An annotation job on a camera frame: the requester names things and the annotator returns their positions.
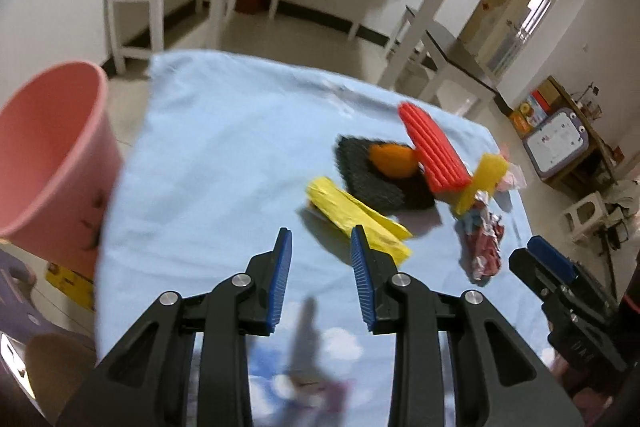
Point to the yellow box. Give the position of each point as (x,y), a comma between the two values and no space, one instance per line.
(70,284)

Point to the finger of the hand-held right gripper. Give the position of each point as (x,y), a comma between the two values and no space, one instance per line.
(530,272)
(552,257)

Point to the pink plastic bucket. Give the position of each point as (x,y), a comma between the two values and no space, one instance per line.
(50,157)

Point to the wooden shelf unit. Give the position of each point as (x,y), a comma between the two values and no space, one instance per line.
(597,159)

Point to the red corrugated sheet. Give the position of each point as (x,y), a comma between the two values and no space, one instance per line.
(435,152)

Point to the orange peel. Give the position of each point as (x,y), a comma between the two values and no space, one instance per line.
(392,159)

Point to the purple-framed drawing board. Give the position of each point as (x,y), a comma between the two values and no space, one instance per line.
(555,142)

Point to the brown cardboard box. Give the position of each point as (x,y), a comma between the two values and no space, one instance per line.
(550,93)

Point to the colourful printed box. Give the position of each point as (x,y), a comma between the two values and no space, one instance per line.
(530,112)

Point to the red foil wrapper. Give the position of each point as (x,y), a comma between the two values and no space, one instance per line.
(485,247)

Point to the light blue cloth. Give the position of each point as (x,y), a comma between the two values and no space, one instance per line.
(225,157)

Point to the white plastic stool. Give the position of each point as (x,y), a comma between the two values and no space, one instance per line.
(587,207)

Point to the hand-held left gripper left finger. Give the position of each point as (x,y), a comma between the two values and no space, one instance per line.
(279,282)

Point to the black scrub pad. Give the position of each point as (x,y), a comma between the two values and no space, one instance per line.
(360,179)

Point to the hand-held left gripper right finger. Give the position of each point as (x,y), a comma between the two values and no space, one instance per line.
(362,282)

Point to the yellow paper wrapper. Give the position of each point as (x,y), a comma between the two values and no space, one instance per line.
(340,207)

